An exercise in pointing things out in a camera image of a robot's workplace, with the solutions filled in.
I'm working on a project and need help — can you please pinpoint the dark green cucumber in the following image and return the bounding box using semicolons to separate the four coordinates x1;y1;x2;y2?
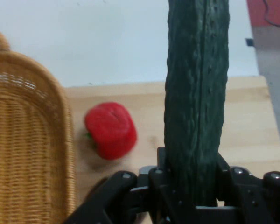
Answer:
164;0;231;208

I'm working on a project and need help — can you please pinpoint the orange floor mat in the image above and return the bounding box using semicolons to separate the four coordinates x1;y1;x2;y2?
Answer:
245;0;280;28

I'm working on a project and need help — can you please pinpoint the red bell pepper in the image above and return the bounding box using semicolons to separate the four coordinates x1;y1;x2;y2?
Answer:
84;101;139;161

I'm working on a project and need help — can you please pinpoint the wooden cutting board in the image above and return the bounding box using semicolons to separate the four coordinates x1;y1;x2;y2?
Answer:
64;75;280;212

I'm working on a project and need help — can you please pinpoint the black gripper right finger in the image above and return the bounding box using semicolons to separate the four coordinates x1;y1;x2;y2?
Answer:
215;152;280;224

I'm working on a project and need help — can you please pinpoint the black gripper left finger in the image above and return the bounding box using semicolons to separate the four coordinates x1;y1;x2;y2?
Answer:
62;147;197;224

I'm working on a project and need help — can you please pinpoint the thin black floor cable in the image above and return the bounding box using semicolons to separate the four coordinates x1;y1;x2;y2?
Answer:
262;0;280;27

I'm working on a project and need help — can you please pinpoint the woven wicker basket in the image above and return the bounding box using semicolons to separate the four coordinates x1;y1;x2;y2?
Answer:
0;24;77;224

